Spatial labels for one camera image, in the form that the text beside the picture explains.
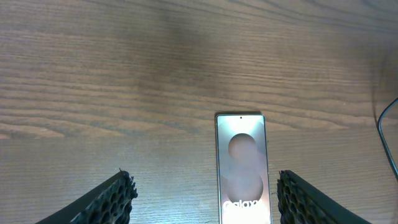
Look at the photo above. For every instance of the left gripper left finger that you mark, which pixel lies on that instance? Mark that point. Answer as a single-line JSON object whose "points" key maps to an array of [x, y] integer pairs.
{"points": [[108, 203]]}

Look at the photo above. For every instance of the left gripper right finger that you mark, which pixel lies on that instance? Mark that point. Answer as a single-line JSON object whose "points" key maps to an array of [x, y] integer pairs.
{"points": [[300, 202]]}

